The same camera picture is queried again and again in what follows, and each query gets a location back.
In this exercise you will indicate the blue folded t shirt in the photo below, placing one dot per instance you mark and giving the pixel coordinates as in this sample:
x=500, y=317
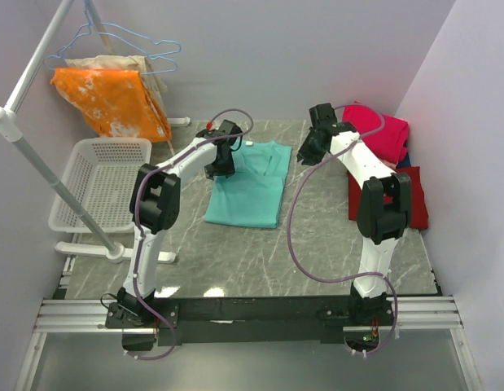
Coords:
x=405, y=161

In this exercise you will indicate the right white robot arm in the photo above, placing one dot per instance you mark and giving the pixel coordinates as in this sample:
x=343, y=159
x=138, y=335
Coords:
x=385, y=206

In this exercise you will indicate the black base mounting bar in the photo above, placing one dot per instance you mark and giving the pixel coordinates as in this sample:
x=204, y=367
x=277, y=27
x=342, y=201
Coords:
x=246, y=319

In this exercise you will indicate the dark red folded t shirt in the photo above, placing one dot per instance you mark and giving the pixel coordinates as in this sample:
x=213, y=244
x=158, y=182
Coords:
x=419, y=211

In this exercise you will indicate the white plastic laundry basket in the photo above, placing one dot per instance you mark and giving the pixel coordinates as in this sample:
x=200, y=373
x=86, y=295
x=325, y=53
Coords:
x=101, y=173

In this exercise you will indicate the orange patterned cloth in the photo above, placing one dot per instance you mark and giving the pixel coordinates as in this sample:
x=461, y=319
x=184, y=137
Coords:
x=113, y=102

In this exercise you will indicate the salmon folded t shirt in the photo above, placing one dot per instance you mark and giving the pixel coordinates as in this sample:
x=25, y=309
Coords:
x=390, y=164

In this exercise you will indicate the blue wire hanger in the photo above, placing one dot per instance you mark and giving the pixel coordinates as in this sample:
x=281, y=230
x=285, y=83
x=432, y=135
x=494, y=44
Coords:
x=111, y=34
x=52, y=62

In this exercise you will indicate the teal t shirt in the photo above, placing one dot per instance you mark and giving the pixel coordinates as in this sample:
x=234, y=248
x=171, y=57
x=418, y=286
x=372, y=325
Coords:
x=253, y=195

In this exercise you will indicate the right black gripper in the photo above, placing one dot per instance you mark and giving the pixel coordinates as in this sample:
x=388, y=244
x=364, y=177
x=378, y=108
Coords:
x=304, y=154

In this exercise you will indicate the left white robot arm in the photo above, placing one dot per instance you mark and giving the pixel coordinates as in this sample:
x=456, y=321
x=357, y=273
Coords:
x=155, y=206

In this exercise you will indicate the pink folded t shirt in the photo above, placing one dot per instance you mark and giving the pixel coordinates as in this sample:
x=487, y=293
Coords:
x=389, y=143

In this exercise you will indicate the aluminium rail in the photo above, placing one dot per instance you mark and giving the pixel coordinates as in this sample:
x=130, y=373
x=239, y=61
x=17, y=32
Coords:
x=410, y=313

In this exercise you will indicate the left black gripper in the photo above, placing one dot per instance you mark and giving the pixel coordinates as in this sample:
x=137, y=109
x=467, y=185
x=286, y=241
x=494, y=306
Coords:
x=228, y=170

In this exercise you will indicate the beige hanging cloth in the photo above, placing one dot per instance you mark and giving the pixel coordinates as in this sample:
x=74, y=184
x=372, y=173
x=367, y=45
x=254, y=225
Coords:
x=138, y=63

